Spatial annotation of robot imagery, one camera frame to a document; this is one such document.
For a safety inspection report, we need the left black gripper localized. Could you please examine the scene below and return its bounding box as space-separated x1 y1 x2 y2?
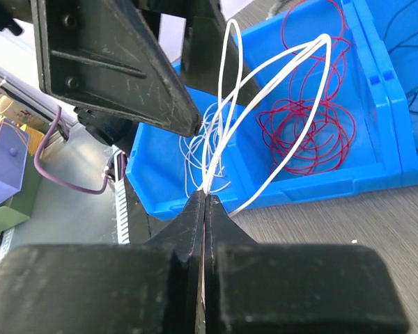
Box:
31 1 201 146

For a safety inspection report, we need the purple box with knob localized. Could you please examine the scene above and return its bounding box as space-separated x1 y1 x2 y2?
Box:
0 120 29 204

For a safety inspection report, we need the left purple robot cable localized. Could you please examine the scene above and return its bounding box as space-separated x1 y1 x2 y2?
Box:
33 104 109 196

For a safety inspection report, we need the red thin wire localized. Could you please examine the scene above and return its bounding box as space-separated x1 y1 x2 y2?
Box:
256 0 357 175

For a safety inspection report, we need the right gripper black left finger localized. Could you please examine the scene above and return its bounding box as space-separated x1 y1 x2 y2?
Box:
0 191 206 333

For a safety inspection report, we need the grey slotted cable duct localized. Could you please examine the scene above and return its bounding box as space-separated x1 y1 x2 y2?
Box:
112 146 130 244

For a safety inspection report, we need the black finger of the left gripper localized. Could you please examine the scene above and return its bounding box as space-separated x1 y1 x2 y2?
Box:
180 0 259 104

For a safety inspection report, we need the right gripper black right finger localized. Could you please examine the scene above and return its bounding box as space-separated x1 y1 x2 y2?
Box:
205 196 410 333

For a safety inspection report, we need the blue three-compartment plastic bin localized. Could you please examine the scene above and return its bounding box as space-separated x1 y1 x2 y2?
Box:
126 1 418 221

